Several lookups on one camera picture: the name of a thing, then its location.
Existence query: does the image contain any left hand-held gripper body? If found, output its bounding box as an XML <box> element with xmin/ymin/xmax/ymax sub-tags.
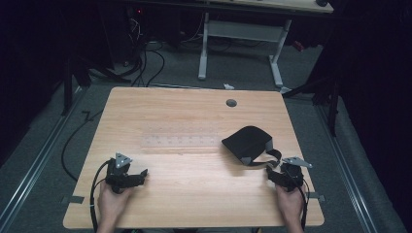
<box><xmin>104</xmin><ymin>151</ymin><xmax>138</xmax><ymax>195</ymax></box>

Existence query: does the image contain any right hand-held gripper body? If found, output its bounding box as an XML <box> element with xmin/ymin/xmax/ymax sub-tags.
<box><xmin>279</xmin><ymin>156</ymin><xmax>314</xmax><ymax>192</ymax></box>

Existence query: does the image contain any black eye mask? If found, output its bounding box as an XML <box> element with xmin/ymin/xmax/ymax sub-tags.
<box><xmin>221</xmin><ymin>125</ymin><xmax>283</xmax><ymax>168</ymax></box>

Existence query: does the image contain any person's right hand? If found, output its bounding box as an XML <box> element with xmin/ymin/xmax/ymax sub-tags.
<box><xmin>275</xmin><ymin>183</ymin><xmax>308</xmax><ymax>226</ymax></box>

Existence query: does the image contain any person's left hand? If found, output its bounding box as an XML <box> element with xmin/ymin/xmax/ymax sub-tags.
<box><xmin>96</xmin><ymin>182</ymin><xmax>134</xmax><ymax>226</ymax></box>

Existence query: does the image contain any grey tape strip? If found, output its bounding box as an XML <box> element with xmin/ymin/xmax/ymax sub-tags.
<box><xmin>305</xmin><ymin>191</ymin><xmax>326</xmax><ymax>202</ymax></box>
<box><xmin>60</xmin><ymin>195</ymin><xmax>86</xmax><ymax>205</ymax></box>

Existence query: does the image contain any clear plastic ruler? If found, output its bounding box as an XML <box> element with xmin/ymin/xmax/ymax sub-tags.
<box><xmin>140</xmin><ymin>133</ymin><xmax>225</xmax><ymax>150</ymax></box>

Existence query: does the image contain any black metal stand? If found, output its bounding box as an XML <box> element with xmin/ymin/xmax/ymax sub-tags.
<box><xmin>281</xmin><ymin>73</ymin><xmax>342</xmax><ymax>138</ymax></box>
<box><xmin>60</xmin><ymin>52</ymin><xmax>130</xmax><ymax>117</ymax></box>

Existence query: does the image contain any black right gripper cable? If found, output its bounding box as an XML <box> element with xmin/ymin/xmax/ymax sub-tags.
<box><xmin>290</xmin><ymin>173</ymin><xmax>309</xmax><ymax>231</ymax></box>

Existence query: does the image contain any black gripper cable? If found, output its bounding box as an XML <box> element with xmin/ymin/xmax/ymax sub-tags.
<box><xmin>89</xmin><ymin>159</ymin><xmax>113</xmax><ymax>233</ymax></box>
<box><xmin>290</xmin><ymin>173</ymin><xmax>309</xmax><ymax>231</ymax></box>

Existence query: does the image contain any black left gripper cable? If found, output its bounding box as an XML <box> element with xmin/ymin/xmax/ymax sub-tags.
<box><xmin>89</xmin><ymin>159</ymin><xmax>113</xmax><ymax>233</ymax></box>

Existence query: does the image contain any metal floor rail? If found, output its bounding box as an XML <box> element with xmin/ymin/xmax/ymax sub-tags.
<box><xmin>0</xmin><ymin>86</ymin><xmax>86</xmax><ymax>229</ymax></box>
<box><xmin>315</xmin><ymin>104</ymin><xmax>380</xmax><ymax>233</ymax></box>

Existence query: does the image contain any black floor cable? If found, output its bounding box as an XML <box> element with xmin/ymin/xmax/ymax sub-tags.
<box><xmin>60</xmin><ymin>110</ymin><xmax>105</xmax><ymax>183</ymax></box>

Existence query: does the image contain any bundle of black cables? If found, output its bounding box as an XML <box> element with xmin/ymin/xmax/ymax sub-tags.
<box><xmin>124</xmin><ymin>13</ymin><xmax>167</xmax><ymax>88</ymax></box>

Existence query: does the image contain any white metal frame desk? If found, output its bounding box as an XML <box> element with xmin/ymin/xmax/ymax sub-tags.
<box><xmin>196</xmin><ymin>0</ymin><xmax>335</xmax><ymax>95</ymax></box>

